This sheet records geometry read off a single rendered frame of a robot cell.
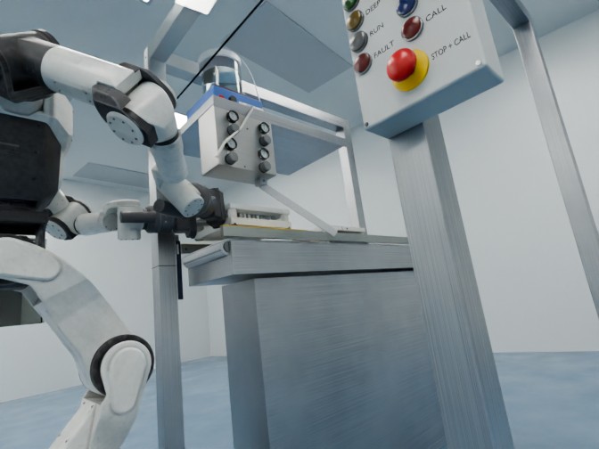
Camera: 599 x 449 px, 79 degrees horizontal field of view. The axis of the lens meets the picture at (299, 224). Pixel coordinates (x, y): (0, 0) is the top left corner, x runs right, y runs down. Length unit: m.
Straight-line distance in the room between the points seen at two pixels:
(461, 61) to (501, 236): 3.65
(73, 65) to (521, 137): 3.90
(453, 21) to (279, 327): 0.95
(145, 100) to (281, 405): 0.91
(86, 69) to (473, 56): 0.66
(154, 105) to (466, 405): 0.72
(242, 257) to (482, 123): 3.61
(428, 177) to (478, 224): 3.63
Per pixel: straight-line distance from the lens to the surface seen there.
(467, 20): 0.51
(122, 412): 1.00
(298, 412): 1.26
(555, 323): 4.06
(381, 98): 0.54
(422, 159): 0.55
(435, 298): 0.53
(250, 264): 1.10
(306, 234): 1.28
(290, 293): 1.24
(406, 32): 0.54
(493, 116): 4.37
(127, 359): 0.99
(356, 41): 0.59
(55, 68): 0.88
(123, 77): 0.80
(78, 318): 1.01
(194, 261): 1.23
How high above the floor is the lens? 0.67
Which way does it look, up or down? 13 degrees up
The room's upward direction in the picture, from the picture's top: 7 degrees counter-clockwise
